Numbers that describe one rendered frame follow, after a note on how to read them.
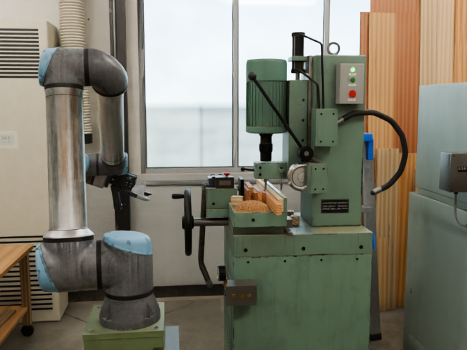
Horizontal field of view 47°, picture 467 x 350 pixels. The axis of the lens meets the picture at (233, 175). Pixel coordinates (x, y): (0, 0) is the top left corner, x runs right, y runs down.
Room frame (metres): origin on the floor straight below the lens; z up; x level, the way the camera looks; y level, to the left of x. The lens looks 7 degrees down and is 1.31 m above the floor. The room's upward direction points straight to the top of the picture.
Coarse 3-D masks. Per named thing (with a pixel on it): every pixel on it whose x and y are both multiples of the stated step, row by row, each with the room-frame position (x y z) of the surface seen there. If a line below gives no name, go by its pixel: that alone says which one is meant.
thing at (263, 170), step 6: (258, 162) 2.29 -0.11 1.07; (264, 162) 2.29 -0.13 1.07; (270, 162) 2.30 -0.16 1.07; (276, 162) 2.30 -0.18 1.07; (282, 162) 2.30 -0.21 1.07; (258, 168) 2.29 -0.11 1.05; (264, 168) 2.29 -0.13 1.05; (270, 168) 2.29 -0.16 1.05; (276, 168) 2.30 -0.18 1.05; (258, 174) 2.29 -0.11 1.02; (264, 174) 2.29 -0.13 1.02; (270, 174) 2.29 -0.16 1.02; (276, 174) 2.30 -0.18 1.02; (264, 180) 2.32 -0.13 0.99
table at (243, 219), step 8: (232, 208) 2.14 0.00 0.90; (208, 216) 2.25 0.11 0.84; (216, 216) 2.26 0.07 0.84; (224, 216) 2.26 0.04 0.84; (232, 216) 2.12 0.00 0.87; (240, 216) 2.06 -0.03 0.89; (248, 216) 2.06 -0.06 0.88; (256, 216) 2.06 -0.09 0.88; (264, 216) 2.07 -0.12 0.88; (272, 216) 2.07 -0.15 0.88; (280, 216) 2.07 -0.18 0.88; (240, 224) 2.06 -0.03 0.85; (248, 224) 2.06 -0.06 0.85; (256, 224) 2.06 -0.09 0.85; (264, 224) 2.07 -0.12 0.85; (272, 224) 2.07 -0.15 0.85; (280, 224) 2.07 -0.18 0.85
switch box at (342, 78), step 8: (344, 64) 2.19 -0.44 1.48; (352, 64) 2.19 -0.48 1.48; (360, 64) 2.19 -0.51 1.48; (336, 72) 2.23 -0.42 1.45; (344, 72) 2.18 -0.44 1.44; (352, 72) 2.19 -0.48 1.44; (360, 72) 2.19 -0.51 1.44; (336, 80) 2.23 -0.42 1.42; (344, 80) 2.18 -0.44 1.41; (360, 80) 2.19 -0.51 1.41; (336, 88) 2.23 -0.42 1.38; (344, 88) 2.18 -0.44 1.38; (352, 88) 2.19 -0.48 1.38; (360, 88) 2.19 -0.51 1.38; (336, 96) 2.22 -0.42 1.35; (344, 96) 2.18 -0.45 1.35; (360, 96) 2.19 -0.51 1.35
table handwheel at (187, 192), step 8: (184, 192) 2.27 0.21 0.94; (184, 200) 2.38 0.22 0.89; (184, 208) 2.41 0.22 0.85; (184, 216) 2.28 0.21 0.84; (192, 216) 2.29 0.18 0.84; (184, 224) 2.26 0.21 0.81; (192, 224) 2.26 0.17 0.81; (200, 224) 2.28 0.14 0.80; (208, 224) 2.28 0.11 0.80; (216, 224) 2.29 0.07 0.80; (224, 224) 2.29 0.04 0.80; (184, 232) 2.40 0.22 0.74
